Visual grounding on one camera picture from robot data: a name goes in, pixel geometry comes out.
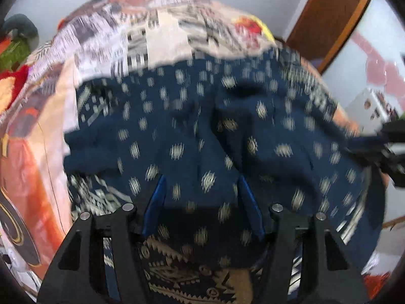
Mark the green storage box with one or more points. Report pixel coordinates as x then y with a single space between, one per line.
14 55

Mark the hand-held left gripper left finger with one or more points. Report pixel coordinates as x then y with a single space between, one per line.
156 205

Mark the red plush toy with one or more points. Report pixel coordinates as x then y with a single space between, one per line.
11 88

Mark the navy patterned hoodie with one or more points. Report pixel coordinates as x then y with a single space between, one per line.
196 126

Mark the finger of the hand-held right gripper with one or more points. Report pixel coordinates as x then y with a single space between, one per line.
367 147

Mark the wooden wardrobe with white door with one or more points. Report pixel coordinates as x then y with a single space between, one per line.
357 63

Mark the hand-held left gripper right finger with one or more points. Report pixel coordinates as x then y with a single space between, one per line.
251 205

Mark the yellow cloth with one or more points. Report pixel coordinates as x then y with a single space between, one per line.
264 28

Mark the printed bed blanket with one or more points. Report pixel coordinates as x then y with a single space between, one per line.
95 38

